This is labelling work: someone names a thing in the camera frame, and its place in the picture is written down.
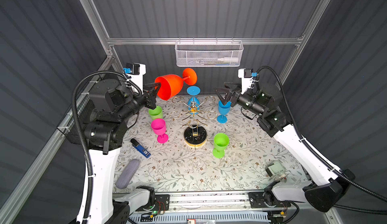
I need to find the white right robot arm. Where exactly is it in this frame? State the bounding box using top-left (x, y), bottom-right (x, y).
top-left (214, 66), bottom-right (387, 215)

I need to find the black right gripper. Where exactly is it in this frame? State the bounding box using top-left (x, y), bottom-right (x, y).
top-left (214, 81), bottom-right (264, 119)

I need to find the blue wine glass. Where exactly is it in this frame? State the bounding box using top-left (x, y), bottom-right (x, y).
top-left (217, 101), bottom-right (231, 124)
top-left (186, 86), bottom-right (201, 115)

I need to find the small white scale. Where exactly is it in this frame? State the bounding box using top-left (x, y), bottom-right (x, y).
top-left (265, 160), bottom-right (287, 181)

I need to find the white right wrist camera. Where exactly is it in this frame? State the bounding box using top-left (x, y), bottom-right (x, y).
top-left (238, 68), bottom-right (259, 94)

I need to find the gold wine glass rack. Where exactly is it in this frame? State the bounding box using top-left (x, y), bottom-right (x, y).
top-left (169, 96), bottom-right (218, 149)

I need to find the red wine glass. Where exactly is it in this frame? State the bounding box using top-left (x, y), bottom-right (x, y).
top-left (155, 68), bottom-right (198, 101)

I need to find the pink wine glass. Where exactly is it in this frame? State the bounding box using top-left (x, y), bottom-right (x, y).
top-left (151, 118), bottom-right (169, 144)

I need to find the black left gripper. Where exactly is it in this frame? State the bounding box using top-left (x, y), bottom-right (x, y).
top-left (115, 81), bottom-right (159, 124)

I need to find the blue handled tool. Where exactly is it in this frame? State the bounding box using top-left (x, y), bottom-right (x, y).
top-left (130, 138), bottom-right (151, 158)

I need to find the green wine glass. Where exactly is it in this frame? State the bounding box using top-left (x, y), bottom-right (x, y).
top-left (148, 106), bottom-right (163, 120)
top-left (212, 133), bottom-right (229, 158)

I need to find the black wire basket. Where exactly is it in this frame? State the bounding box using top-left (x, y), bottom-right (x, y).
top-left (56, 71), bottom-right (122, 148)

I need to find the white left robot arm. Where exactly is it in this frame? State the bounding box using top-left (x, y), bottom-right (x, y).
top-left (72, 71), bottom-right (161, 224)

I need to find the white mesh basket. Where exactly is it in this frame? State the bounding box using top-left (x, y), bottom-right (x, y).
top-left (174, 40), bottom-right (244, 67)

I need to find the white marker in basket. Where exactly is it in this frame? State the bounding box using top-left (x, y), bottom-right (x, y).
top-left (217, 57), bottom-right (239, 64)

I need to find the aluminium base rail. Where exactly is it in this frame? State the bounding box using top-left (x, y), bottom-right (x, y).
top-left (113, 188), bottom-right (321, 224)

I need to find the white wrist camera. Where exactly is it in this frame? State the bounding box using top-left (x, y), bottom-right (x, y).
top-left (238, 68), bottom-right (259, 94)
top-left (123, 63), bottom-right (146, 90)

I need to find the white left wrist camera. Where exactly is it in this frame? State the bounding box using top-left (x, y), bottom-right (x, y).
top-left (123, 63), bottom-right (146, 90)

